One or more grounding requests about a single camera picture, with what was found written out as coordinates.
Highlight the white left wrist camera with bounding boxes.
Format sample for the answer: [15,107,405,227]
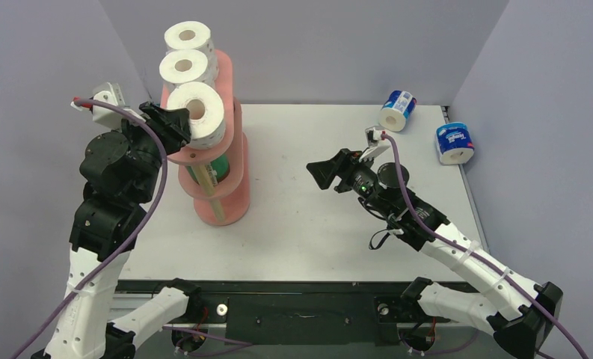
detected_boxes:
[70,82,146,131]

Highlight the green brown roll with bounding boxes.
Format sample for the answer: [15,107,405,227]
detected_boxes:
[185,155,230,186]

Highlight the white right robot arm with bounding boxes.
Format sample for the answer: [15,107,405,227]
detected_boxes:
[306,148,564,358]

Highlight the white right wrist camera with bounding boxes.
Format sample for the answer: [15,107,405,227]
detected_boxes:
[359,126,389,162]

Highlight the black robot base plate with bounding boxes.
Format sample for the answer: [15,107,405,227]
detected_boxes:
[142,280,451,348]

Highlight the blue white packaged roll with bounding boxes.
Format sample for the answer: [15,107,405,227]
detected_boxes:
[378,90,417,132]

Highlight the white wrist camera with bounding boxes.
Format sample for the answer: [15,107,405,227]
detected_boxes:
[359,126,389,162]
[70,82,146,131]

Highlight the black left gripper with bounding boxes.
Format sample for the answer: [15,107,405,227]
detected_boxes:
[113,101,191,202]

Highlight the blue Tempo packaged roll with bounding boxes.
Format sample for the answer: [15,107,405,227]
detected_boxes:
[435,122,475,165]

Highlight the pink three-tier wooden shelf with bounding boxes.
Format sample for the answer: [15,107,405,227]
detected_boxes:
[162,51,251,226]

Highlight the white dotted toilet roll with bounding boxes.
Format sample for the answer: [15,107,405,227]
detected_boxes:
[164,21,215,56]
[167,82,226,150]
[159,49,219,92]

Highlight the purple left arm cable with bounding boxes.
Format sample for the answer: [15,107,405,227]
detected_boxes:
[9,98,255,359]

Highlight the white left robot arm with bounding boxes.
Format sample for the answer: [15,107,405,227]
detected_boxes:
[36,99,202,358]

